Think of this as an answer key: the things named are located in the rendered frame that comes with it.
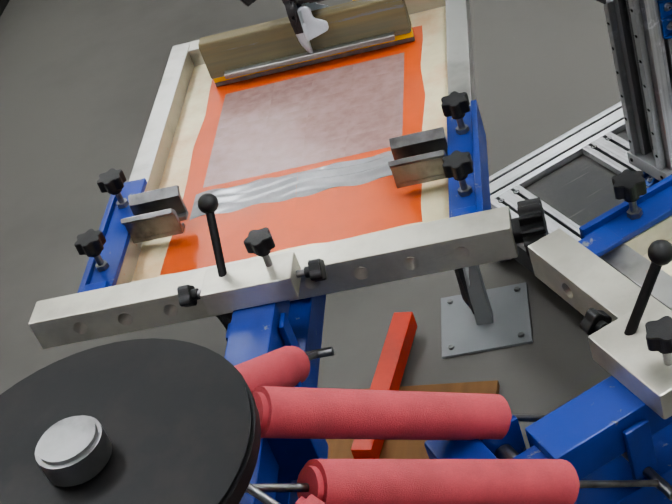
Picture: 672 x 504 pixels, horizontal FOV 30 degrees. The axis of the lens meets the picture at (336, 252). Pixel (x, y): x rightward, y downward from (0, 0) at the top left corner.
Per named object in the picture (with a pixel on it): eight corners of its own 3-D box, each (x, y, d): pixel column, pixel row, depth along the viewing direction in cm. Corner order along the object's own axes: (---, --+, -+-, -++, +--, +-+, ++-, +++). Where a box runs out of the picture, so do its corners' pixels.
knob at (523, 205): (506, 238, 169) (494, 194, 165) (548, 230, 168) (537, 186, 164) (509, 272, 163) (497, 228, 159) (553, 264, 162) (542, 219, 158)
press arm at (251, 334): (249, 310, 171) (237, 282, 168) (291, 302, 170) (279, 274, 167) (234, 399, 158) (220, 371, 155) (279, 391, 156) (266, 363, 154)
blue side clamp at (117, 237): (131, 212, 211) (115, 179, 207) (159, 206, 210) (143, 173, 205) (94, 331, 187) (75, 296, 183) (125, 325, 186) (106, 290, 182)
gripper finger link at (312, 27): (334, 52, 222) (320, 3, 218) (303, 60, 224) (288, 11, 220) (336, 46, 225) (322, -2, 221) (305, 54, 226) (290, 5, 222)
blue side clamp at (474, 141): (455, 142, 198) (444, 105, 194) (486, 136, 197) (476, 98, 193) (459, 260, 175) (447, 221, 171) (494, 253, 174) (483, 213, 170)
